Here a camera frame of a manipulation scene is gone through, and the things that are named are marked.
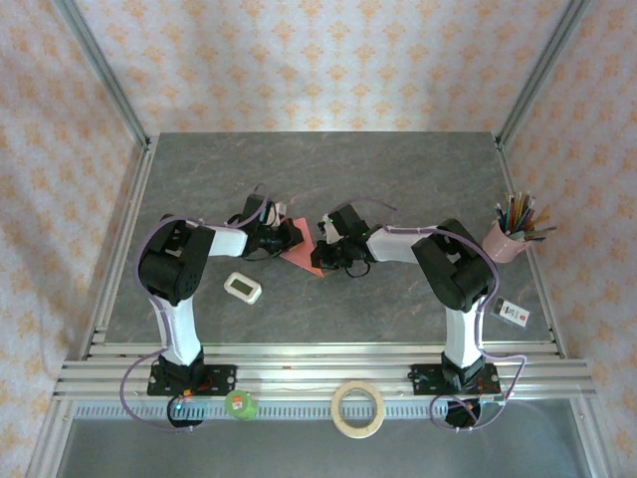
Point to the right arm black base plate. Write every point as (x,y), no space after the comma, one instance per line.
(423,381)

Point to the small white red card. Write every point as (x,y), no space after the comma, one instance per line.
(512,312)

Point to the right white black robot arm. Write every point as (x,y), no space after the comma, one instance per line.
(393,244)

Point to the pink cup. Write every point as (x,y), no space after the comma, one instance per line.
(500,246)

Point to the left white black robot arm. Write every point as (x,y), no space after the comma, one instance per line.
(226,243)

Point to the bunch of coloured sticks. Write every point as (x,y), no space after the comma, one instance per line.
(517,214)

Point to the green tape roll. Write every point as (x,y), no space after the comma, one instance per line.
(239,406)

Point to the aluminium frame leg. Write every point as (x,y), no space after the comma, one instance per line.
(592,443)
(47,438)

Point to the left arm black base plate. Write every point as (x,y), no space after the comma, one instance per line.
(221,378)

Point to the beige masking tape roll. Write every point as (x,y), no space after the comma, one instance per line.
(358,434)

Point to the aluminium frame post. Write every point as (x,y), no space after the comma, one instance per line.
(537,74)
(108,74)

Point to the aluminium side rail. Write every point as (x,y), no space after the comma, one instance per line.
(135,199)
(510,174)

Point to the small white digital timer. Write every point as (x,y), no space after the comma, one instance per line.
(241,289)

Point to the wide aluminium crossbeam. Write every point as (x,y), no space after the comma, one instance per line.
(308,381)

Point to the pink paper sheet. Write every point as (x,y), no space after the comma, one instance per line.
(301,260)

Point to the aluminium table edge rail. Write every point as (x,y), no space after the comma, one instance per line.
(308,350)

